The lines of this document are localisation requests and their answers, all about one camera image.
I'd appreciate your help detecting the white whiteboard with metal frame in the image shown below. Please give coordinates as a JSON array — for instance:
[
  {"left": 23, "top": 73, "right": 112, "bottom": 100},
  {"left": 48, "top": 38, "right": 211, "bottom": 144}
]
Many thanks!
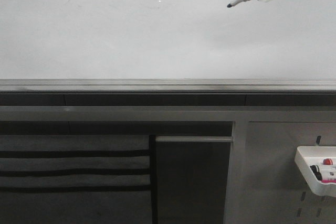
[{"left": 1, "top": 0, "right": 335, "bottom": 93}]

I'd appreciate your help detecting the red-capped marker in tray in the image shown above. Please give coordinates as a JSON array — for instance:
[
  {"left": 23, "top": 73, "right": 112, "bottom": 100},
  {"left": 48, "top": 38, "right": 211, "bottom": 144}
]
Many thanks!
[{"left": 322, "top": 158, "right": 335, "bottom": 166}]

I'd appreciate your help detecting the white plastic tray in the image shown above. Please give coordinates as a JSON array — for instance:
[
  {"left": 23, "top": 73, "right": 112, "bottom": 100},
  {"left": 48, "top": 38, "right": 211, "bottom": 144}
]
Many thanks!
[{"left": 295, "top": 146, "right": 335, "bottom": 197}]

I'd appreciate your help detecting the dark grey panel with rail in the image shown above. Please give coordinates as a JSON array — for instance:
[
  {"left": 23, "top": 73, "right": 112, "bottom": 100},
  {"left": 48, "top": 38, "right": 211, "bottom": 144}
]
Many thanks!
[{"left": 156, "top": 136, "right": 231, "bottom": 223}]

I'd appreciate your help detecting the grey black-striped fabric organizer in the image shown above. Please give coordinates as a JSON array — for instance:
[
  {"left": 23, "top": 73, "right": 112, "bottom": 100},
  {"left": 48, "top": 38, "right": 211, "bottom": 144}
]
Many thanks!
[{"left": 1, "top": 135, "right": 158, "bottom": 223}]

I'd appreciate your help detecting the grey pegboard panel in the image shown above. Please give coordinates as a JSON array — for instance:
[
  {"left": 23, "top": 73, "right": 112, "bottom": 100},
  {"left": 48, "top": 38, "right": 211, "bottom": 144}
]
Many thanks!
[{"left": 224, "top": 122, "right": 335, "bottom": 223}]

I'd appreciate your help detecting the black-capped marker in tray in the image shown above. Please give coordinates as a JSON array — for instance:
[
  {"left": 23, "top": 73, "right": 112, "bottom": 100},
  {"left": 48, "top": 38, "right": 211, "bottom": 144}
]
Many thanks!
[{"left": 310, "top": 165, "right": 335, "bottom": 181}]

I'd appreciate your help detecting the pink marker in tray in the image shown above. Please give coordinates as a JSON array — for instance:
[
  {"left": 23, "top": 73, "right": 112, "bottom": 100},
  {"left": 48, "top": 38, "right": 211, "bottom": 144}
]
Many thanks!
[{"left": 321, "top": 171, "right": 336, "bottom": 184}]

